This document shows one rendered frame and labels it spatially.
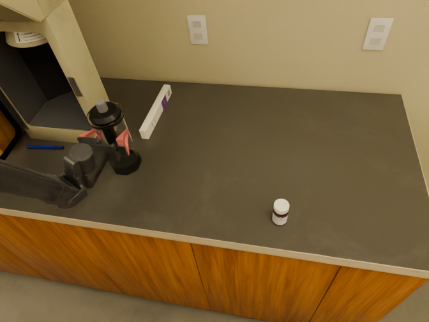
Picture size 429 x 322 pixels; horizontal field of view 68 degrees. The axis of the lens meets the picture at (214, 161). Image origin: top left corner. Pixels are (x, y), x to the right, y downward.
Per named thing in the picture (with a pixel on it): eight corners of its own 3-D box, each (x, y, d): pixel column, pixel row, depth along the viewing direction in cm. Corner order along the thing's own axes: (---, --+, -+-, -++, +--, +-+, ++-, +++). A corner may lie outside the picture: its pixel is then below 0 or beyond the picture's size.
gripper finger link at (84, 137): (88, 119, 96) (73, 141, 90) (110, 121, 95) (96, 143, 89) (96, 135, 101) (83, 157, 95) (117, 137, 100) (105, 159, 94)
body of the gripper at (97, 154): (82, 138, 91) (69, 158, 86) (115, 142, 89) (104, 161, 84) (90, 154, 96) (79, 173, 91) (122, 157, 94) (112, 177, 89)
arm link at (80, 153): (47, 191, 83) (71, 209, 81) (34, 164, 75) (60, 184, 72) (84, 163, 90) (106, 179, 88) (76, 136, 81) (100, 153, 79)
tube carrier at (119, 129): (116, 148, 112) (95, 100, 96) (145, 151, 111) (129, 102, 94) (105, 172, 106) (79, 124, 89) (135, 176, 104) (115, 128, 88)
